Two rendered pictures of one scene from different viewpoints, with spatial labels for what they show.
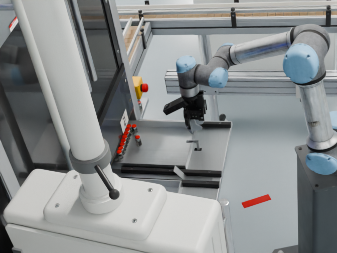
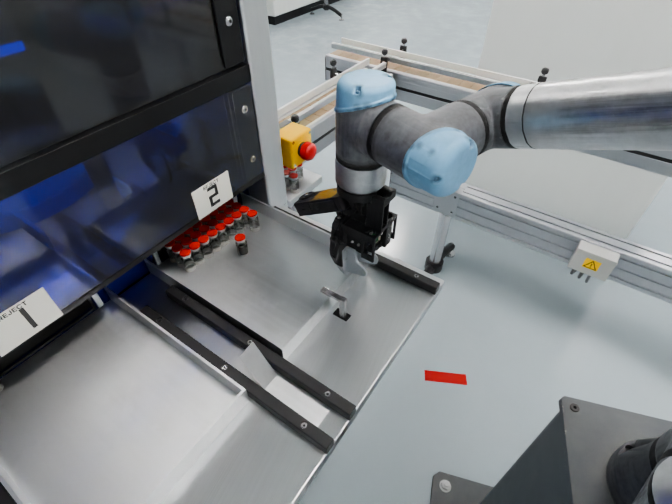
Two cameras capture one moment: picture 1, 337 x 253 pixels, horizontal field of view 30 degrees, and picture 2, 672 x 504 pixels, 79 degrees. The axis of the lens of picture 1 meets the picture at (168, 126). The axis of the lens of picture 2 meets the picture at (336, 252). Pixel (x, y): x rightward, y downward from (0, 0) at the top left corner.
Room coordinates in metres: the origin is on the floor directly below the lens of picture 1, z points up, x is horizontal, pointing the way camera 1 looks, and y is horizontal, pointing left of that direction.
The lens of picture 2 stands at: (1.44, -0.21, 1.47)
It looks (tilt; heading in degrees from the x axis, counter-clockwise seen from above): 45 degrees down; 16
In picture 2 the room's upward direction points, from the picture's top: straight up
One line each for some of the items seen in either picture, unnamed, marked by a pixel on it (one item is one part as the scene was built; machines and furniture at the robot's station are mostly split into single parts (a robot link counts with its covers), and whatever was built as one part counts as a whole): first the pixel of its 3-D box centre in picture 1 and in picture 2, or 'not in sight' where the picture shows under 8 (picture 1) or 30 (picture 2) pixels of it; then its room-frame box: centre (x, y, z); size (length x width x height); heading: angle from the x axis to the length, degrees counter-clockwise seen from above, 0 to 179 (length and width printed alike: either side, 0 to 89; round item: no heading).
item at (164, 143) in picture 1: (151, 144); (259, 262); (1.93, 0.08, 0.90); 0.34 x 0.26 x 0.04; 71
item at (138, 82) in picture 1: (133, 87); (290, 144); (2.20, 0.12, 0.99); 0.08 x 0.07 x 0.07; 72
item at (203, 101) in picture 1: (193, 104); (363, 215); (1.94, -0.11, 1.05); 0.09 x 0.08 x 0.12; 71
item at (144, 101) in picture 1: (130, 107); (285, 181); (2.23, 0.15, 0.87); 0.14 x 0.13 x 0.02; 72
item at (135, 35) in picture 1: (122, 62); (317, 111); (2.52, 0.16, 0.92); 0.69 x 0.16 x 0.16; 162
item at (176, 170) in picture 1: (193, 174); (283, 383); (1.70, -0.06, 0.91); 0.14 x 0.03 x 0.06; 72
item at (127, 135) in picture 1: (125, 142); (218, 237); (1.96, 0.19, 0.90); 0.18 x 0.02 x 0.05; 161
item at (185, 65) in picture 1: (187, 72); (365, 120); (1.94, -0.11, 1.21); 0.09 x 0.08 x 0.11; 56
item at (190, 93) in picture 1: (189, 88); (362, 169); (1.94, -0.11, 1.14); 0.08 x 0.08 x 0.05
